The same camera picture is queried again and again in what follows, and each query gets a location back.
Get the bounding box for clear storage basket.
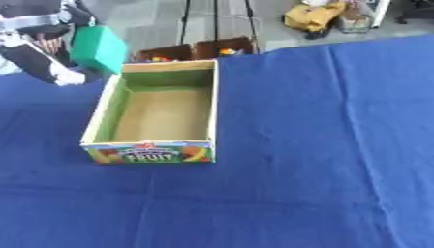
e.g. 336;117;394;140
337;2;377;34

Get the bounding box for black tripod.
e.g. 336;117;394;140
177;0;264;55

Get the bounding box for black chair base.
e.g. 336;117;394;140
393;0;434;25

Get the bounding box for white furniture leg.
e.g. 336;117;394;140
367;0;393;29

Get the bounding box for yellow bag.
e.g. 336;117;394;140
281;1;350;41

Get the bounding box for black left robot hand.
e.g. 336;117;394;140
0;0;101;87

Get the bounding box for brown cardboard box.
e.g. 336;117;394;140
132;43;196;63
193;36;258;61

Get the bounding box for green block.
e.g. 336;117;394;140
68;24;131;76

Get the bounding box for orange and yellow toy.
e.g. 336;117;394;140
217;47;246;56

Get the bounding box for tan cardboard box green inside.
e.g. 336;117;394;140
79;59;221;165

